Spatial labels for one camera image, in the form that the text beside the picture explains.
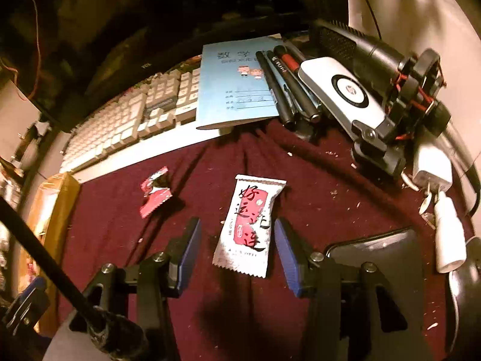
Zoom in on white keyboard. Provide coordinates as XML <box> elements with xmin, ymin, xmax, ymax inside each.
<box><xmin>59</xmin><ymin>65</ymin><xmax>204</xmax><ymax>174</ymax></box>

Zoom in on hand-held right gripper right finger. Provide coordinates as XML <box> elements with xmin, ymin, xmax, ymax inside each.
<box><xmin>273</xmin><ymin>217</ymin><xmax>409</xmax><ymax>361</ymax></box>

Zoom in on white plug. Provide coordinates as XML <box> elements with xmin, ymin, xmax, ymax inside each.
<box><xmin>434</xmin><ymin>190</ymin><xmax>469</xmax><ymax>274</ymax></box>

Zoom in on black microphone with shock mount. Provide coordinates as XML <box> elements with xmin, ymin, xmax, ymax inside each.
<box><xmin>310</xmin><ymin>19</ymin><xmax>452</xmax><ymax>178</ymax></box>

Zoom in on blue notebook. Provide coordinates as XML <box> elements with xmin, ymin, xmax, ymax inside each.
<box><xmin>195</xmin><ymin>35</ymin><xmax>298</xmax><ymax>131</ymax></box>

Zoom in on black computer mouse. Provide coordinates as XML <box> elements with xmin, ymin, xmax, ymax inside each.
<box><xmin>446</xmin><ymin>236</ymin><xmax>481</xmax><ymax>361</ymax></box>

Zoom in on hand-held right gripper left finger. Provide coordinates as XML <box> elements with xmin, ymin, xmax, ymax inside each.
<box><xmin>69</xmin><ymin>216</ymin><xmax>204</xmax><ymax>361</ymax></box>

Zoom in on black flat device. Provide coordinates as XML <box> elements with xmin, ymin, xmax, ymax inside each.
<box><xmin>325</xmin><ymin>227</ymin><xmax>424</xmax><ymax>347</ymax></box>

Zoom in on black pen white print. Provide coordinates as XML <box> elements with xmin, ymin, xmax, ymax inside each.
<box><xmin>265</xmin><ymin>51</ymin><xmax>322</xmax><ymax>122</ymax></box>

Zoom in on white and black device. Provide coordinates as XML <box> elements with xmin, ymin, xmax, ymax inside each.
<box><xmin>298</xmin><ymin>57</ymin><xmax>388</xmax><ymax>129</ymax></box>

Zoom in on small red black packet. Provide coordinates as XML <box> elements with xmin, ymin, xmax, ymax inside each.
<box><xmin>139</xmin><ymin>166</ymin><xmax>174</xmax><ymax>219</ymax></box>

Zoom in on cardboard box white inside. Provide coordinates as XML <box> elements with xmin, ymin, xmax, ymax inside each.
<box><xmin>18</xmin><ymin>172</ymin><xmax>82</xmax><ymax>336</ymax></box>

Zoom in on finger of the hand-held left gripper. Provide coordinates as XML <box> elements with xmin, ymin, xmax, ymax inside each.
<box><xmin>0</xmin><ymin>276</ymin><xmax>52</xmax><ymax>341</ymax></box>

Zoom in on black computer monitor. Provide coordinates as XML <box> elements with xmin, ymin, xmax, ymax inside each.
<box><xmin>0</xmin><ymin>0</ymin><xmax>349</xmax><ymax>101</ymax></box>

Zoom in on white packet red label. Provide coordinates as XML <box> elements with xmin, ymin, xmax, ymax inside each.
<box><xmin>212</xmin><ymin>174</ymin><xmax>287</xmax><ymax>279</ymax></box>

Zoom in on white charger adapter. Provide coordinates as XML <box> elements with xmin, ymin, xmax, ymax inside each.
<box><xmin>411</xmin><ymin>144</ymin><xmax>454</xmax><ymax>193</ymax></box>

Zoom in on maroon cloth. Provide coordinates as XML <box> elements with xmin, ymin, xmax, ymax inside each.
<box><xmin>56</xmin><ymin>120</ymin><xmax>478</xmax><ymax>361</ymax></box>

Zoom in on thin orange cable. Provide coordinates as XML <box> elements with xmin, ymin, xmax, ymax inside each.
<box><xmin>0</xmin><ymin>0</ymin><xmax>132</xmax><ymax>102</ymax></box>

